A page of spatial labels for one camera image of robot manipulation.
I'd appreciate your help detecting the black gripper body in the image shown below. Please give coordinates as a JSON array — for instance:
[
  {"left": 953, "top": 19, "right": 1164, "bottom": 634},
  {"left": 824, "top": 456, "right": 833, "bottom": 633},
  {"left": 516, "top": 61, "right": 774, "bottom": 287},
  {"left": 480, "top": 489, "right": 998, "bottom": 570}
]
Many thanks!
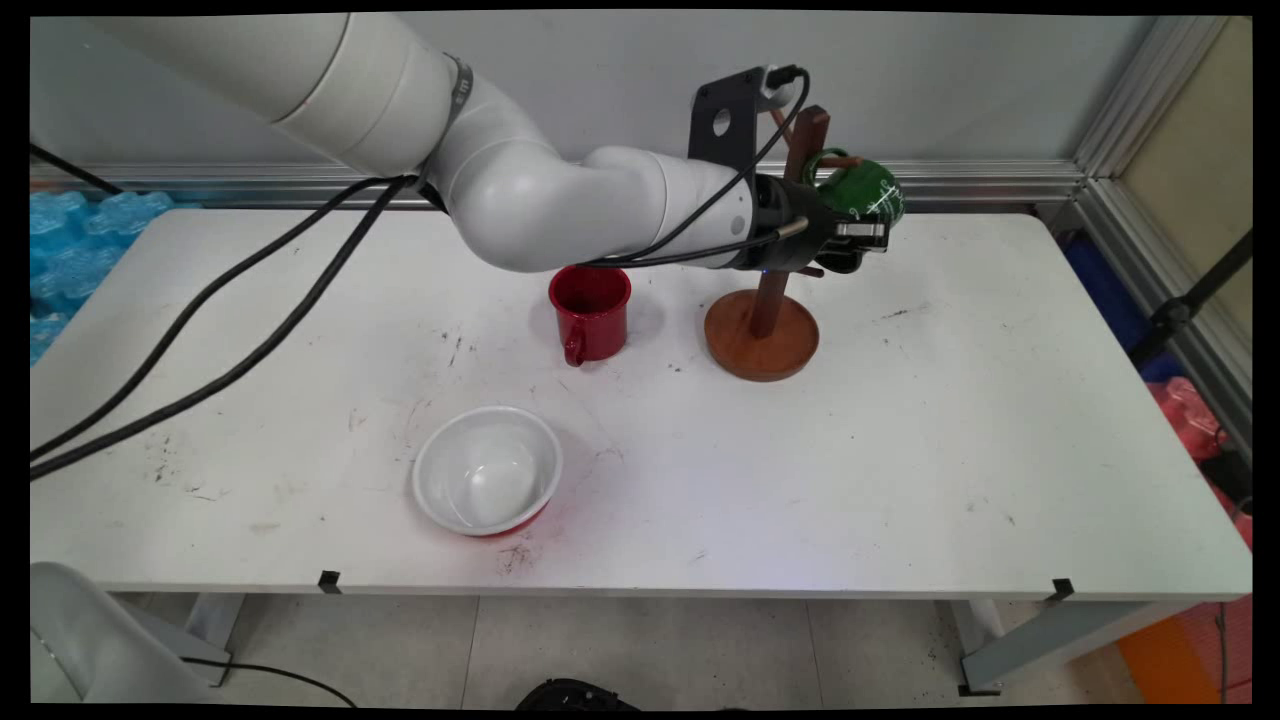
[{"left": 745, "top": 176, "right": 838, "bottom": 275}]

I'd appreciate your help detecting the green enamel mug white print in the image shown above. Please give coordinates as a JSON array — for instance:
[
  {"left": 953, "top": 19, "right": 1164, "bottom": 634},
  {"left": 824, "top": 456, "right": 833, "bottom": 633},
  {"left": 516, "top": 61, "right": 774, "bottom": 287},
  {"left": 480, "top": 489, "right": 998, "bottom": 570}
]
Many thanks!
[{"left": 803, "top": 149, "right": 907, "bottom": 274}]

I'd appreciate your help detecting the brown wooden mug tree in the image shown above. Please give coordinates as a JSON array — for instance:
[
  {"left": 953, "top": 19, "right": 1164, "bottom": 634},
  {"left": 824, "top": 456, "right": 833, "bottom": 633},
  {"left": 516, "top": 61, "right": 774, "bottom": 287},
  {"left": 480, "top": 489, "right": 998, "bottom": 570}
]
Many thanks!
[{"left": 703, "top": 104, "right": 863, "bottom": 383}]

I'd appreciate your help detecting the red enamel mug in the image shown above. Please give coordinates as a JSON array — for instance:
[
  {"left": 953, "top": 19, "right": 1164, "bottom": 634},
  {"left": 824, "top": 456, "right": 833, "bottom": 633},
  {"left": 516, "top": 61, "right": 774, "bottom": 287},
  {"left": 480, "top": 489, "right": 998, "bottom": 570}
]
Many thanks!
[{"left": 548, "top": 264, "right": 633, "bottom": 368}]

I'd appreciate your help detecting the blue plastic bin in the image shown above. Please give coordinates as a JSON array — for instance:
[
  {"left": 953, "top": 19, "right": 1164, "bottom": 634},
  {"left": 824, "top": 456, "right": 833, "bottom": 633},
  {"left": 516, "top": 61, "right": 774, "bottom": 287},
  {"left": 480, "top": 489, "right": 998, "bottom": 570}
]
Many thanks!
[{"left": 1058, "top": 232, "right": 1183, "bottom": 383}]

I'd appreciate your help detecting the black tripod pole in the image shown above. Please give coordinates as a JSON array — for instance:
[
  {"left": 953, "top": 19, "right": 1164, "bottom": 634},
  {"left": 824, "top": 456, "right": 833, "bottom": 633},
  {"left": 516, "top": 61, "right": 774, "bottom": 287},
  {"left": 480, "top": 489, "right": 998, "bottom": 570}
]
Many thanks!
[{"left": 1128, "top": 230, "right": 1253, "bottom": 373}]

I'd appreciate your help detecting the red plastic bag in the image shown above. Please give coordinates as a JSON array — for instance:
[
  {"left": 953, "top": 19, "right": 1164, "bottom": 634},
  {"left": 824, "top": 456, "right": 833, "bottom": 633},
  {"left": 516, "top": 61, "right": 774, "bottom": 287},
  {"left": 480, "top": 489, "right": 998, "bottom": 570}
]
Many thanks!
[{"left": 1143, "top": 376, "right": 1253, "bottom": 549}]

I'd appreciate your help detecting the white bowl red outside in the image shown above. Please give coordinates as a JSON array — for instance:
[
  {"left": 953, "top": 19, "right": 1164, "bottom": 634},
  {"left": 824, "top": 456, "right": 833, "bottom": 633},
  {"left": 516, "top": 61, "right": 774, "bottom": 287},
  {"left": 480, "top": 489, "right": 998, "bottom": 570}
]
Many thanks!
[{"left": 411, "top": 405, "right": 564, "bottom": 538}]

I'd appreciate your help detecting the grey metal table leg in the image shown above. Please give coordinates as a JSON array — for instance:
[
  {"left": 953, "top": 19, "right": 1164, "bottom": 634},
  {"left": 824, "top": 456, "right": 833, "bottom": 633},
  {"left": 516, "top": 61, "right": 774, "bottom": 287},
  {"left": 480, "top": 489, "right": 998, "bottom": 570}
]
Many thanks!
[
  {"left": 938, "top": 598, "right": 1196, "bottom": 697},
  {"left": 183, "top": 594, "right": 245, "bottom": 688}
]

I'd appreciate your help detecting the black object on floor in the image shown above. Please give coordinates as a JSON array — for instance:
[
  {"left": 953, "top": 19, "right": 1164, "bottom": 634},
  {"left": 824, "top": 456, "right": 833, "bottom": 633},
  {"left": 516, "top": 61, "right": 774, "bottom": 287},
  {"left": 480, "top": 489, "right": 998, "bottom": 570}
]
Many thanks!
[{"left": 515, "top": 678, "right": 641, "bottom": 711}]

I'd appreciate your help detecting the orange plastic crate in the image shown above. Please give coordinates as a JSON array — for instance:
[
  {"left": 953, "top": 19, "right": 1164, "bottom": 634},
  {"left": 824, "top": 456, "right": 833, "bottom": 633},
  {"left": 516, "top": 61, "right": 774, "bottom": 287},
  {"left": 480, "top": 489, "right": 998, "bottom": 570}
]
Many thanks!
[{"left": 1113, "top": 594, "right": 1253, "bottom": 705}]

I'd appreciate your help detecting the blue bubble wrap pile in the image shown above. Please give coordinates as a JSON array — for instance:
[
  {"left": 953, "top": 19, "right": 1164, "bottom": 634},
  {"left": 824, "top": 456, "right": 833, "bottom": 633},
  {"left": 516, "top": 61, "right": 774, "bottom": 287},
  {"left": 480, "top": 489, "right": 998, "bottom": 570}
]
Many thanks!
[{"left": 30, "top": 190, "right": 191, "bottom": 363}]

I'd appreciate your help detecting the white rounded plastic housing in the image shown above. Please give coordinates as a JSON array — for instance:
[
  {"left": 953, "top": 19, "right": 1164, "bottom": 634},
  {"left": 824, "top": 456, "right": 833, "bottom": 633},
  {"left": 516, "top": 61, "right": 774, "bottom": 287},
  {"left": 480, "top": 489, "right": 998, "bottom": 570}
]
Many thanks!
[{"left": 30, "top": 561, "right": 231, "bottom": 704}]

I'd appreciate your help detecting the horizontal aluminium frame rail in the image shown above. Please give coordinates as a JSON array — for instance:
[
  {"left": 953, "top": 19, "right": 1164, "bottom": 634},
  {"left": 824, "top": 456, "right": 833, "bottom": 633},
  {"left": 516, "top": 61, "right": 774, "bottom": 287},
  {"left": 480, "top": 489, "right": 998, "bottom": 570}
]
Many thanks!
[{"left": 30, "top": 158, "right": 1089, "bottom": 211}]

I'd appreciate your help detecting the aluminium frame corner post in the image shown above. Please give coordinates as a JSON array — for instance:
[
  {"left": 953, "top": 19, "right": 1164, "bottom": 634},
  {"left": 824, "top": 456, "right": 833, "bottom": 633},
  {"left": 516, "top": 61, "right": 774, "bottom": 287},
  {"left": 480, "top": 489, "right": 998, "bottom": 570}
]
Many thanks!
[{"left": 1072, "top": 15, "right": 1253, "bottom": 456}]

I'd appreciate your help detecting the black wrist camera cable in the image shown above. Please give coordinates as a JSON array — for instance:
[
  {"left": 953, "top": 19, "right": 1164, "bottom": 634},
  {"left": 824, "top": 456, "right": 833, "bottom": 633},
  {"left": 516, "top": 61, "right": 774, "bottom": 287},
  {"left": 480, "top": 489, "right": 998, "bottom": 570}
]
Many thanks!
[{"left": 30, "top": 64, "right": 811, "bottom": 465}]

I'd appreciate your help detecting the black floor cable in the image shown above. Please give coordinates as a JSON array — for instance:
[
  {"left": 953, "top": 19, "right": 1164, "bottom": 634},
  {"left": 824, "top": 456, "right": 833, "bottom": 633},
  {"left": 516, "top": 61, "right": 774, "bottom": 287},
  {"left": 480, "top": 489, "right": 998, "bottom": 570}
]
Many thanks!
[{"left": 180, "top": 656, "right": 359, "bottom": 708}]

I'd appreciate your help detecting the thin black background cable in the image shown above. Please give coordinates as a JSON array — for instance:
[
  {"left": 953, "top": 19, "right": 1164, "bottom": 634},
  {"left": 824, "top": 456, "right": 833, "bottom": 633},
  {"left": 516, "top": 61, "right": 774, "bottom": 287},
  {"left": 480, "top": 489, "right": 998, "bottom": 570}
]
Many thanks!
[{"left": 30, "top": 143, "right": 123, "bottom": 195}]

